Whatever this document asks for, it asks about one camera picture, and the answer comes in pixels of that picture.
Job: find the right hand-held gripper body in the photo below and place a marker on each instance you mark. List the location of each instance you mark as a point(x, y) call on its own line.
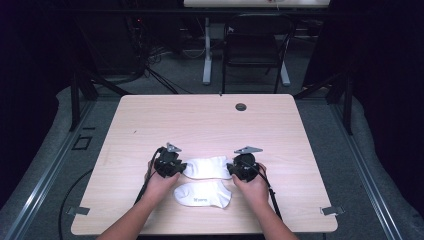
point(246, 165)

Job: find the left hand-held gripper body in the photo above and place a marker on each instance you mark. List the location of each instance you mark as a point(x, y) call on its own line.
point(168, 163)

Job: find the person's left hand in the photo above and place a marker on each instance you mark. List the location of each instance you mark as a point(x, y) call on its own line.
point(160, 186)

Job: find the person's right hand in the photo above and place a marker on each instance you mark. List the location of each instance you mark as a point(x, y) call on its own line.
point(253, 191)

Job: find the round grey table grommet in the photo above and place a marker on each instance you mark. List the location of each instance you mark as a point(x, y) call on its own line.
point(240, 107)

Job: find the white desk leg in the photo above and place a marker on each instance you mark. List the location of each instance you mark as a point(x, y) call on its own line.
point(285, 75)
point(207, 53)

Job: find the black folding chair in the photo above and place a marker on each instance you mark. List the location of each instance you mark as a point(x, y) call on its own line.
point(253, 43)

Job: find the black equipment cabinet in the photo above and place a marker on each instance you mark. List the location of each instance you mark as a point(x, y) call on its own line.
point(110, 43)

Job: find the grey metal table bracket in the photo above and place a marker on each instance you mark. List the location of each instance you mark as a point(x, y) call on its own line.
point(332, 210)
point(78, 210)

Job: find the black metal frame stand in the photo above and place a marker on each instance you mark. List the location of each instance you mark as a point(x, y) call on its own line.
point(347, 103)
point(75, 100)

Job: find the grey metal floor rail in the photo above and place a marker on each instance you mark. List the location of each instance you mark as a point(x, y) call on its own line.
point(50, 166)
point(363, 166)

